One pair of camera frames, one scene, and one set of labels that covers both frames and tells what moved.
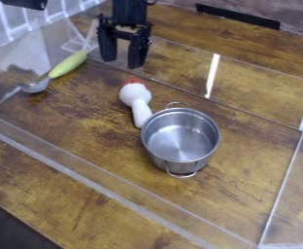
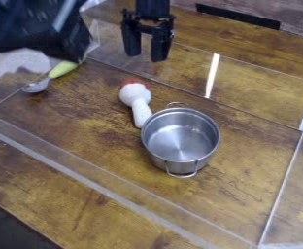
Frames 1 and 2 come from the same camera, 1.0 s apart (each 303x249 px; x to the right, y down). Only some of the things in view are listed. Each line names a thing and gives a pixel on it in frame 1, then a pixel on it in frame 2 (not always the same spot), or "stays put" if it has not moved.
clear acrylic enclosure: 187,155 stays put
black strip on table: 240,17 stays put
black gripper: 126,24 -> 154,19
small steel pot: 180,136 stays put
